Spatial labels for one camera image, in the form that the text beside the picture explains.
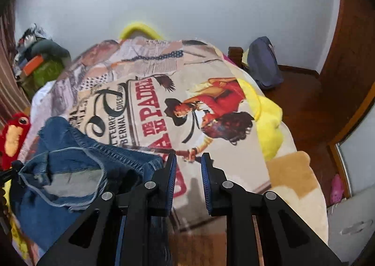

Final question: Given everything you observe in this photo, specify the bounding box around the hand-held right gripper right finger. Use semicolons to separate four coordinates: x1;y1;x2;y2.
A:
201;152;343;266

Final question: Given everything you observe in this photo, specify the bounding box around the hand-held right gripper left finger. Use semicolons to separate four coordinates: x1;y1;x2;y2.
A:
37;153;178;266

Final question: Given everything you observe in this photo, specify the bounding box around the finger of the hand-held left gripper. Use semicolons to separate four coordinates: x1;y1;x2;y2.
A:
0;160;25;182

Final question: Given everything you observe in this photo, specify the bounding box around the blue denim jacket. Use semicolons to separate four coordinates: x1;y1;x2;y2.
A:
9;116;174;266

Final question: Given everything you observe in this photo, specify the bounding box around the red plush toy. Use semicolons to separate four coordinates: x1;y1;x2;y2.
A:
0;112;31;172

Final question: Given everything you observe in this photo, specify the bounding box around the white cloth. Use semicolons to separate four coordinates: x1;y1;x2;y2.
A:
30;81;75;126

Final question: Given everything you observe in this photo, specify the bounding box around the cream brown plush blanket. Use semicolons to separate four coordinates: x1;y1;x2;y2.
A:
264;150;329;244

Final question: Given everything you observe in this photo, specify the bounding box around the yellow fleece blanket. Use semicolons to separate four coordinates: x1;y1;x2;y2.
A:
222;52;285;161

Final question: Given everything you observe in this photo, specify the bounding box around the green patterned bag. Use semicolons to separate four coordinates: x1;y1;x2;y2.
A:
21;59;67;100

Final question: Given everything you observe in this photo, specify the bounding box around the striped brown curtain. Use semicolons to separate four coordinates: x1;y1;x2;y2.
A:
0;0;33;127

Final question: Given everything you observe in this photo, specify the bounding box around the printed blanket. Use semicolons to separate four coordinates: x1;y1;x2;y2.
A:
18;38;272;255

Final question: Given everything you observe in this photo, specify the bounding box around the orange box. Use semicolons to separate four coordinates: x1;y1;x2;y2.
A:
22;55;43;77

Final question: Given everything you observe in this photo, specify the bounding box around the grey cloth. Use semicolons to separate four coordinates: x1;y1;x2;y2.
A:
32;39;71;63

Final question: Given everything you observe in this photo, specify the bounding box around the pink slipper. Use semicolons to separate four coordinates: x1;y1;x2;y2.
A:
330;173;345;206

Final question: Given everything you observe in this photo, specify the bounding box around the pile of clutter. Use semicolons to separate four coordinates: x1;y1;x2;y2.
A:
14;24;45;59

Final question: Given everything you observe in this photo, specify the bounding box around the dark blue backpack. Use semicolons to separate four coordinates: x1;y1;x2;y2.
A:
247;36;285;91

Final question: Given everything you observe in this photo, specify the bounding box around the white plastic bag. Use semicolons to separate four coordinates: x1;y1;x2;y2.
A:
326;195;375;264

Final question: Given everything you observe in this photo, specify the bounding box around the yellow plush pillow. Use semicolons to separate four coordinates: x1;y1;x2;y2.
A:
118;20;165;41

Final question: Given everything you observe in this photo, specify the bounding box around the wooden bed post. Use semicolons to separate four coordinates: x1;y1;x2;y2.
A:
228;46;244;69

